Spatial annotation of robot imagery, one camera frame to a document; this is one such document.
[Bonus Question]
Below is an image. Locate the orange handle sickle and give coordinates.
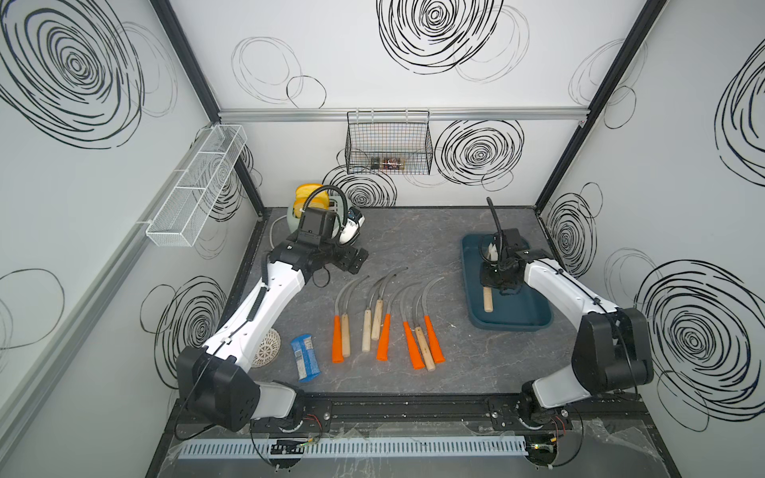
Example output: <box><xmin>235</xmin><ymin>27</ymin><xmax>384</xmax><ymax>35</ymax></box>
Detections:
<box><xmin>422</xmin><ymin>277</ymin><xmax>445</xmax><ymax>364</ymax></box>
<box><xmin>332</xmin><ymin>281</ymin><xmax>352</xmax><ymax>364</ymax></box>
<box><xmin>400</xmin><ymin>283</ymin><xmax>424</xmax><ymax>370</ymax></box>
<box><xmin>377</xmin><ymin>285</ymin><xmax>410</xmax><ymax>362</ymax></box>

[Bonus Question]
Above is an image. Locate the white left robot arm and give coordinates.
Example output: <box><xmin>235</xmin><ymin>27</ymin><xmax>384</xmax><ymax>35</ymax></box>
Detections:
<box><xmin>177</xmin><ymin>206</ymin><xmax>369</xmax><ymax>431</ymax></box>

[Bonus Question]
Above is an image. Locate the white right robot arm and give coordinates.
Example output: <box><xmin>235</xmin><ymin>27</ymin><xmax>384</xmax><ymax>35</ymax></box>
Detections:
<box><xmin>479</xmin><ymin>228</ymin><xmax>655</xmax><ymax>429</ymax></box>

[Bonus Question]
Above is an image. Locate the teal plastic storage box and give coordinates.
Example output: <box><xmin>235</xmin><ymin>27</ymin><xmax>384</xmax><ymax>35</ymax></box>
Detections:
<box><xmin>461</xmin><ymin>234</ymin><xmax>553</xmax><ymax>332</ymax></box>

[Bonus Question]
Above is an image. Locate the mint green toaster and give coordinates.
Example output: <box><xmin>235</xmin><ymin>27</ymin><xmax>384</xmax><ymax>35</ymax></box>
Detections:
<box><xmin>286</xmin><ymin>198</ymin><xmax>305</xmax><ymax>233</ymax></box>

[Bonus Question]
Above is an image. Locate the yellow toast slice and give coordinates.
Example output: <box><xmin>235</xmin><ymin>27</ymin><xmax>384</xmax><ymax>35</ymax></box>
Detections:
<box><xmin>295</xmin><ymin>183</ymin><xmax>329</xmax><ymax>200</ymax></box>
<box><xmin>293</xmin><ymin>194</ymin><xmax>330</xmax><ymax>211</ymax></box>

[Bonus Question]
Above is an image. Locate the blue snack packet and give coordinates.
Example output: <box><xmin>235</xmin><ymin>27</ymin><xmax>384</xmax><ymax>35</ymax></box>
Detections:
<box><xmin>290</xmin><ymin>334</ymin><xmax>321</xmax><ymax>382</ymax></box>

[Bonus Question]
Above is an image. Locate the white plastic strainer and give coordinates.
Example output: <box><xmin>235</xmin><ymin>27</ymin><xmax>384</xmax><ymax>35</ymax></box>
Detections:
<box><xmin>252</xmin><ymin>329</ymin><xmax>282</xmax><ymax>368</ymax></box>

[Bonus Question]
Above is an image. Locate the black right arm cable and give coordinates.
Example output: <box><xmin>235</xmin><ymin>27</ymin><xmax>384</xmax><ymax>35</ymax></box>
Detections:
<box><xmin>485</xmin><ymin>196</ymin><xmax>508</xmax><ymax>264</ymax></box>

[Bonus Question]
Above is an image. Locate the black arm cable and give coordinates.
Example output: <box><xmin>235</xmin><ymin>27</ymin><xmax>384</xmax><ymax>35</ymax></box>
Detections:
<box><xmin>485</xmin><ymin>196</ymin><xmax>508</xmax><ymax>264</ymax></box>
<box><xmin>300</xmin><ymin>184</ymin><xmax>351</xmax><ymax>240</ymax></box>

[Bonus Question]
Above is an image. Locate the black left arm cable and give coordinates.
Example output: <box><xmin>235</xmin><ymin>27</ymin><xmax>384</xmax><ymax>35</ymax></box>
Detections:
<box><xmin>300</xmin><ymin>184</ymin><xmax>351</xmax><ymax>240</ymax></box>

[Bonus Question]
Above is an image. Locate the black wire wall basket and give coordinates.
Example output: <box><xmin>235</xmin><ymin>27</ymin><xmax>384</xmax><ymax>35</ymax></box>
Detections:
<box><xmin>344</xmin><ymin>110</ymin><xmax>434</xmax><ymax>175</ymax></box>

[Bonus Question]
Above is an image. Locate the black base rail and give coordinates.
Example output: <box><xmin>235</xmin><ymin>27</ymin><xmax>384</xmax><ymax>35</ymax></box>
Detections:
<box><xmin>256</xmin><ymin>392</ymin><xmax>647</xmax><ymax>433</ymax></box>

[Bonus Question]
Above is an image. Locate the white wire wall shelf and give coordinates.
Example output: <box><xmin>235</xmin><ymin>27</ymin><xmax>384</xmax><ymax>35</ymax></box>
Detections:
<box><xmin>145</xmin><ymin>123</ymin><xmax>247</xmax><ymax>247</ymax></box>

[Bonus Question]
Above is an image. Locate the white slotted cable duct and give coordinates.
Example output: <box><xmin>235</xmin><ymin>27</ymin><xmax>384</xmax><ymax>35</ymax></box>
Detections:
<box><xmin>177</xmin><ymin>436</ymin><xmax>528</xmax><ymax>460</ymax></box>

